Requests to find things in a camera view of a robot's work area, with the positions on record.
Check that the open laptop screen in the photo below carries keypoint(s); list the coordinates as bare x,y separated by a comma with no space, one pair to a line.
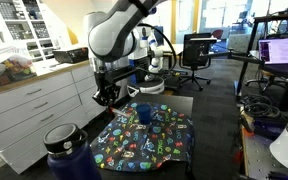
273,51

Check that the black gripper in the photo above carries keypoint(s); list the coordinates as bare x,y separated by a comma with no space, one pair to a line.
107,88

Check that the patterned space-print cloth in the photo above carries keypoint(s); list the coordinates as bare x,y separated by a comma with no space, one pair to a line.
127,145

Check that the white red-capped marker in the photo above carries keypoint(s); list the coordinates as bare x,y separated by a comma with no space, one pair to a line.
119,112

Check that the white humanoid robot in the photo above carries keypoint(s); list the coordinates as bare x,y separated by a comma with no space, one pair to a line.
146,58

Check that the black office chair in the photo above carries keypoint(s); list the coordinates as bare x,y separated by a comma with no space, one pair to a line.
194,56

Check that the blue plastic cup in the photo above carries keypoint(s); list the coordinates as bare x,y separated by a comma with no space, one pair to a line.
144,113

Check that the white drawer cabinet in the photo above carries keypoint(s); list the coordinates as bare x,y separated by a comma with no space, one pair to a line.
29,108

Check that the wall shelf with bins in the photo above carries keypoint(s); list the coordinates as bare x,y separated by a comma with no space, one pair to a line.
22,22

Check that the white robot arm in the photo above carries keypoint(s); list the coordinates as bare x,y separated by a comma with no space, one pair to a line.
111,38

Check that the black tool chest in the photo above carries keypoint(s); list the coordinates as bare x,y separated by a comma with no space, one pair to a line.
72,56

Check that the navy blue water bottle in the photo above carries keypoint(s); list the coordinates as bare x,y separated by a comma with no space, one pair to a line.
69,153

